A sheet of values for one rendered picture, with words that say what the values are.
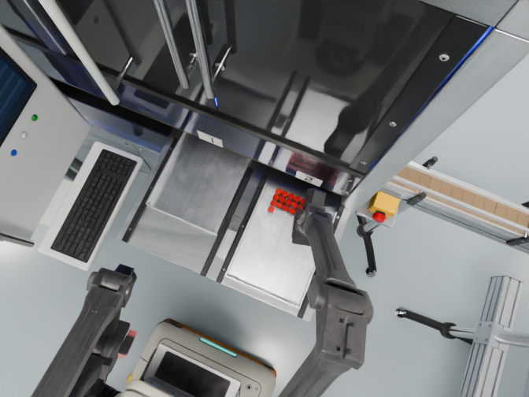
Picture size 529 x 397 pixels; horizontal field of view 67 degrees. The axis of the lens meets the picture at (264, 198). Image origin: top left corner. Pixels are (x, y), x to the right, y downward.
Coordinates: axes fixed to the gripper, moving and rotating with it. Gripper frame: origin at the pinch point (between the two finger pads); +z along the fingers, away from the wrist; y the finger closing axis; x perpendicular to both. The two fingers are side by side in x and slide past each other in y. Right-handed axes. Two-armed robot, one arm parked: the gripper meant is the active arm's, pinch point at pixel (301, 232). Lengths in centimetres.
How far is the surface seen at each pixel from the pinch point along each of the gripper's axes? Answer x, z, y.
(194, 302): 42, 92, -30
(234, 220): 22.0, 0.4, 0.8
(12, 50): 83, -37, 29
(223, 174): 29.1, 4.5, 17.3
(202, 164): 36.8, 4.6, 19.9
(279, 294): 3.9, 3.8, -20.5
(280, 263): 5.0, 3.9, -10.4
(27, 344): 123, 92, -62
